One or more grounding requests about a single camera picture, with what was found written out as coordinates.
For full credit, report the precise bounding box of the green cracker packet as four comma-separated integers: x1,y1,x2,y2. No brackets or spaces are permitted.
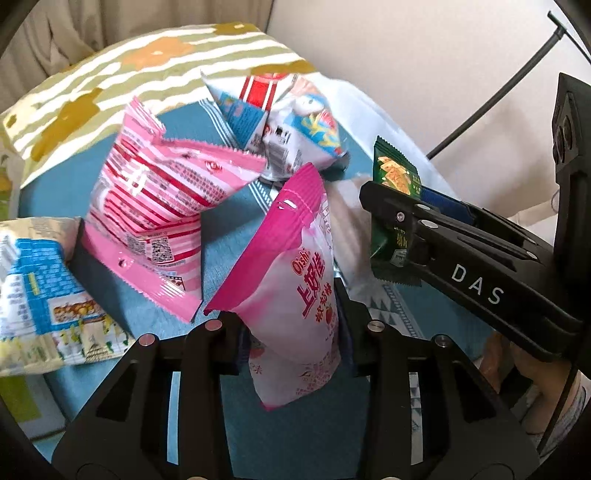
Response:
369,135,423,288

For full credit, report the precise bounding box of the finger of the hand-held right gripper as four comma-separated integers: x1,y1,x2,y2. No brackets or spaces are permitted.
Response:
359,181,543,260
418,186,552,247

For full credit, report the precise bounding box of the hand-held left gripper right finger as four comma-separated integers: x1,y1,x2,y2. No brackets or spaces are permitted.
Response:
332,277,541,480

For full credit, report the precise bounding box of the blue patterned tablecloth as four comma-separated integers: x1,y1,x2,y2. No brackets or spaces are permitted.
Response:
18,76,490,462

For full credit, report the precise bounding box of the beige curtain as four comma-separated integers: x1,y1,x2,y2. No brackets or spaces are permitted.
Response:
0,0,273,79

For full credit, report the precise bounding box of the floral striped blanket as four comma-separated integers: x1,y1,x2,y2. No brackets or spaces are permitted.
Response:
0,23,319,185

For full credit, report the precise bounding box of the black cable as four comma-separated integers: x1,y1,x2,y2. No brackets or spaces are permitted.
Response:
426,11,591,160

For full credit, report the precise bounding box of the cream blue-panel snack packet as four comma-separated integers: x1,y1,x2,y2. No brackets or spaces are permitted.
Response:
0,217,136,377

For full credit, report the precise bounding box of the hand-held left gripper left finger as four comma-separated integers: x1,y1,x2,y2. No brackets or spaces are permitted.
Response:
51,311,252,480

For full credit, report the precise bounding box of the blue red cartoon snack packet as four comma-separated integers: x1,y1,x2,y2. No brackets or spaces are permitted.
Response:
201,71,350,182

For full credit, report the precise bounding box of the person's right hand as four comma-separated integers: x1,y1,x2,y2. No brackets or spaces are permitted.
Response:
478,330,578,435

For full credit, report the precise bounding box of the pink striped snack packet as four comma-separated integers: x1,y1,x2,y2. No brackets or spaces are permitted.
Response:
81,96,269,324

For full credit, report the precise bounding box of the person's right forearm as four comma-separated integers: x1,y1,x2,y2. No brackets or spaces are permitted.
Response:
536,364,591,462

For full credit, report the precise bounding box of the pink strawberry snack packet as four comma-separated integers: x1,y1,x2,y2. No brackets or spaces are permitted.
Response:
203,161,342,412

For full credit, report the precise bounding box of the translucent white packet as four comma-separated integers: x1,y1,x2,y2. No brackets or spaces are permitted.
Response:
323,175,384,289

